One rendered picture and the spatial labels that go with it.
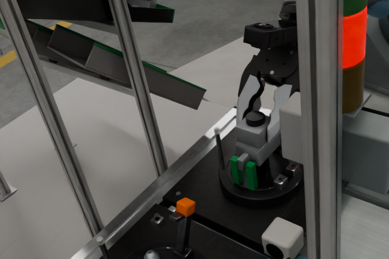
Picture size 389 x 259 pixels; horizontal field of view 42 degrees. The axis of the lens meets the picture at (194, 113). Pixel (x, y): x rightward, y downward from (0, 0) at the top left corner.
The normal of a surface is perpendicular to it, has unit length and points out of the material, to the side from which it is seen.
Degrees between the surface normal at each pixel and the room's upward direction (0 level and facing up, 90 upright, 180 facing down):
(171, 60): 0
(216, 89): 0
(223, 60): 0
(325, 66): 90
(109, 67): 90
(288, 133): 90
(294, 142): 90
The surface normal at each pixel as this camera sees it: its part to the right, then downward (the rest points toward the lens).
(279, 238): -0.16, -0.80
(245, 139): -0.62, 0.52
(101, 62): 0.65, 0.35
